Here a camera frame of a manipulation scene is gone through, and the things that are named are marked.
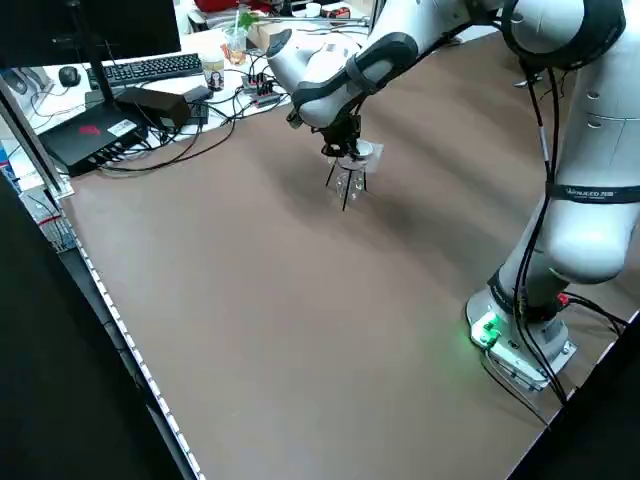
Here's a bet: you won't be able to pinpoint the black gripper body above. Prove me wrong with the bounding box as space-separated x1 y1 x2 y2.
313 114 363 147

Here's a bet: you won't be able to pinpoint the clear glass burner lamp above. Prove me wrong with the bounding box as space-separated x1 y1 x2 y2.
334 172 363 202

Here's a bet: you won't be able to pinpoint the grey usb hub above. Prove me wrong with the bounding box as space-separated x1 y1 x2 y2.
241 71 282 109

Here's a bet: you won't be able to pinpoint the brown cardboard box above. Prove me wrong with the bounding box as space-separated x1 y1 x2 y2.
248 22 292 51

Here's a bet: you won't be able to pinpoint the clear drink cup with straw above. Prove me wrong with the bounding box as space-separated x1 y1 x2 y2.
221 7 250 67

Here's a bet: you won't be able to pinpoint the printed paper cup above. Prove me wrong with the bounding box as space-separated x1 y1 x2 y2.
201 55 227 92

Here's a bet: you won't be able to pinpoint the small black adapter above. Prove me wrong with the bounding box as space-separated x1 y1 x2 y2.
183 84 212 126

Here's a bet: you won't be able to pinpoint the black power brick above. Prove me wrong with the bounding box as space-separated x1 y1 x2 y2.
114 86 192 132

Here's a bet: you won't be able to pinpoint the black keyboard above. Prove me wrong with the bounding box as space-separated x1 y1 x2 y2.
85 51 204 92

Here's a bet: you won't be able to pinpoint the black computer box red logo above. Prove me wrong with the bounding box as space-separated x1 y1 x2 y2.
37 102 151 177

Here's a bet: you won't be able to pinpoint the black monitor with stand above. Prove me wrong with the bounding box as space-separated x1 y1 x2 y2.
0 0 182 109

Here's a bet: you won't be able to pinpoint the black desk cable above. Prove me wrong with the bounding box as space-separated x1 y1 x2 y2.
97 89 237 174

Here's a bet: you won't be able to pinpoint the aluminium profile post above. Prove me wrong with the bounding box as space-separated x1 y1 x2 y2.
0 74 75 200

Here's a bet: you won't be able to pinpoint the black arm base cable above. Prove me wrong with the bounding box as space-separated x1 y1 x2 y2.
559 293 629 334

